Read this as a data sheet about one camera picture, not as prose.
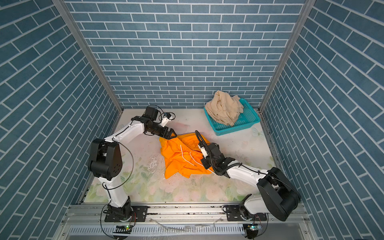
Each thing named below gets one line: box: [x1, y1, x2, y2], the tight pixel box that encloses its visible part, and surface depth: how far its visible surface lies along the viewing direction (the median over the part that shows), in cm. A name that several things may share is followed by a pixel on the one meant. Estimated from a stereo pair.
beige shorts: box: [204, 90, 244, 127], surface depth 107 cm
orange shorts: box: [159, 133, 214, 180], surface depth 90 cm
